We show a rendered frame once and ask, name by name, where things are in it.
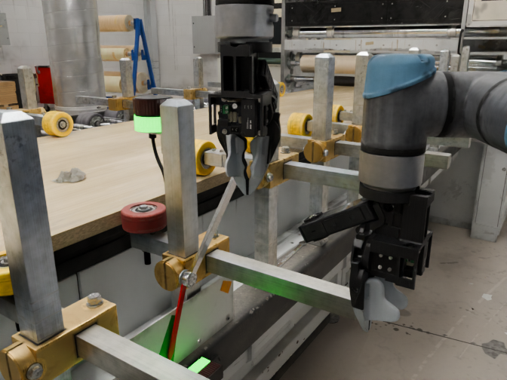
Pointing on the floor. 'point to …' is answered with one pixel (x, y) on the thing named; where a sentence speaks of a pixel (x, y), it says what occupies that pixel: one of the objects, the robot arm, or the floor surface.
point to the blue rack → (141, 54)
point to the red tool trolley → (45, 90)
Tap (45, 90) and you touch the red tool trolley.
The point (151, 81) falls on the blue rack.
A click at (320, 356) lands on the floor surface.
